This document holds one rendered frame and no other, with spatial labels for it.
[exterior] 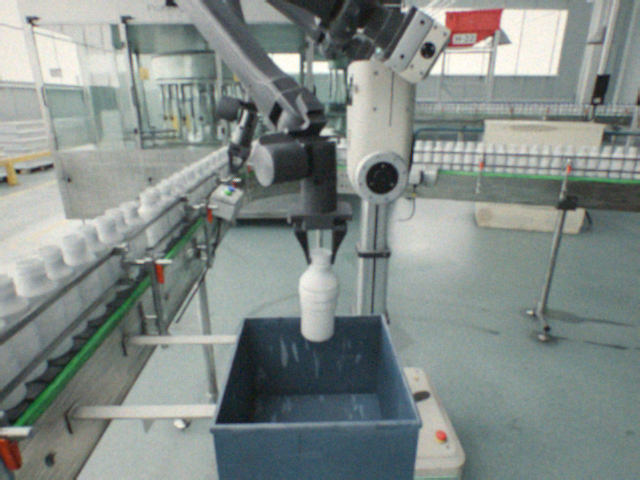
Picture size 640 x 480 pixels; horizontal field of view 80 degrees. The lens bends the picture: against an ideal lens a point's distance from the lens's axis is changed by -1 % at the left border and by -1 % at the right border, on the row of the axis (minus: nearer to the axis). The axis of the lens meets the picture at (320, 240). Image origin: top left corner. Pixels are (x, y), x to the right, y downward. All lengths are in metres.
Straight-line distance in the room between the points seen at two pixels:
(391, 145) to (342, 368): 0.62
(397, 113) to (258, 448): 0.86
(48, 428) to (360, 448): 0.46
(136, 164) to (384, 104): 3.83
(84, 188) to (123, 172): 0.49
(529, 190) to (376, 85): 1.64
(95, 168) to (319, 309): 4.36
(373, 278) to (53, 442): 0.94
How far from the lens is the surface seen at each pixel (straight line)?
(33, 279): 0.73
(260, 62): 0.68
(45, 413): 0.72
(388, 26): 0.98
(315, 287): 0.65
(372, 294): 1.33
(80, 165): 4.96
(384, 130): 1.13
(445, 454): 1.57
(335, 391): 0.99
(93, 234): 0.88
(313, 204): 0.60
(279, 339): 0.90
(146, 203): 1.13
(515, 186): 2.57
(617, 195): 2.72
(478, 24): 7.62
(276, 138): 0.58
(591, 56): 11.46
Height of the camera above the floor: 1.40
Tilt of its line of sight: 20 degrees down
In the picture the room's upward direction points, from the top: straight up
